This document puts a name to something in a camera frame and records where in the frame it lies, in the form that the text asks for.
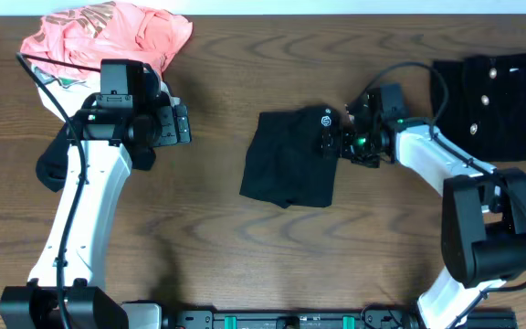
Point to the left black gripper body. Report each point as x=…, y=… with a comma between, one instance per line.
x=181, y=123

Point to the black cardigan with gold buttons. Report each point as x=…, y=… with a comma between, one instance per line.
x=486, y=110

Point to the black garment under pile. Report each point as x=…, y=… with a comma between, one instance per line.
x=52, y=165

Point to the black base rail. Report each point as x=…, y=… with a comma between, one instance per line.
x=290, y=320

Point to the pink crumpled shirt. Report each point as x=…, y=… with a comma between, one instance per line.
x=77, y=40

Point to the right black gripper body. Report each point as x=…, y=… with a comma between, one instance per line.
x=347, y=141

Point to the black t-shirt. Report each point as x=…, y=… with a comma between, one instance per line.
x=285, y=164

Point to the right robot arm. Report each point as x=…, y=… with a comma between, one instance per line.
x=483, y=225

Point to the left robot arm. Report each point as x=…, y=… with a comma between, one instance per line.
x=115, y=131

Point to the white printed shirt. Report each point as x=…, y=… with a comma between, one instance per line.
x=70, y=94

